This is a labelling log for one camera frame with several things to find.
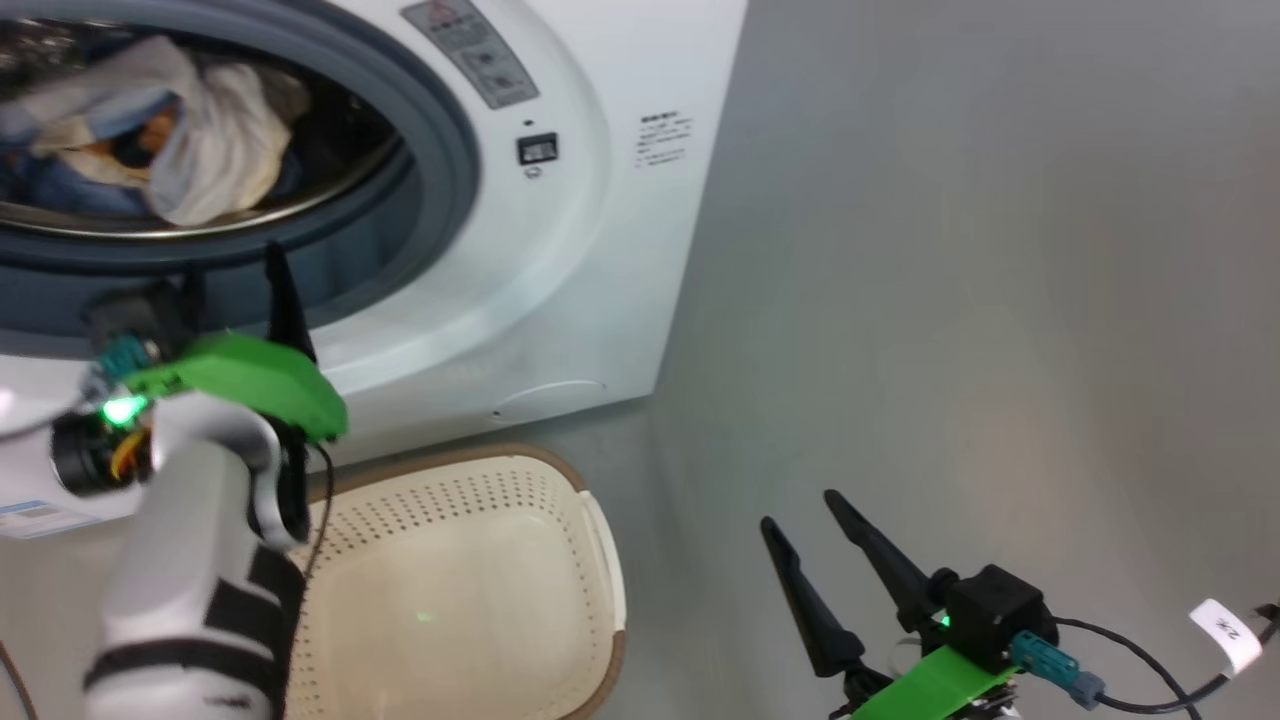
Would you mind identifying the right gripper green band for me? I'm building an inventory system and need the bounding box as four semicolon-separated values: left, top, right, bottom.
759;489;1060;720

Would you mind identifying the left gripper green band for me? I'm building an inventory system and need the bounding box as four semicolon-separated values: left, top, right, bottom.
80;242;349;447

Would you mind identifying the white garment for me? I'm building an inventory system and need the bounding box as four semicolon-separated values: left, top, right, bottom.
0;35;293;227

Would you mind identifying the grey rubber door gasket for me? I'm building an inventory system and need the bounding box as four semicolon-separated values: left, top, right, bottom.
0;0;482;358

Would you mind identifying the white front-load washing machine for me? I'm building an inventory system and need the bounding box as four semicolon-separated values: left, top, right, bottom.
0;0;749;541

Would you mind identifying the cream perforated laundry basket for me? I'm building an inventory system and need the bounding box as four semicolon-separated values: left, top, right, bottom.
284;442;629;720

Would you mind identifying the blue patterned clothing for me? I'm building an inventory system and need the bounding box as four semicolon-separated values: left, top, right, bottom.
0;18;403;241

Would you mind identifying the blue white energy label sticker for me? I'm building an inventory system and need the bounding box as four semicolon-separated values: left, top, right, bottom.
0;497;107;542

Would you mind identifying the round white filter cover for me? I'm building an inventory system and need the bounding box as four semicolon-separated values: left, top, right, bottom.
492;379;607;424

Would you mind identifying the grey warning sticker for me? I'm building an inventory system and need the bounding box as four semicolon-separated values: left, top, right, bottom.
401;0;542;110

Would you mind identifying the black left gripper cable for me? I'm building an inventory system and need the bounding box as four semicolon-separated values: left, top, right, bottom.
302;440;337;583

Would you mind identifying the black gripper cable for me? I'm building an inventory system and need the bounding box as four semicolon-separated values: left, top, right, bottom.
302;440;337;583
1009;602;1280;717

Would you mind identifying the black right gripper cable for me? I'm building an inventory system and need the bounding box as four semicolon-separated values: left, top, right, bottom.
1009;602;1280;717

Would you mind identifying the white cable tag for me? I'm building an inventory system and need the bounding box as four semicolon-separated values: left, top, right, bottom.
1189;597;1264;677

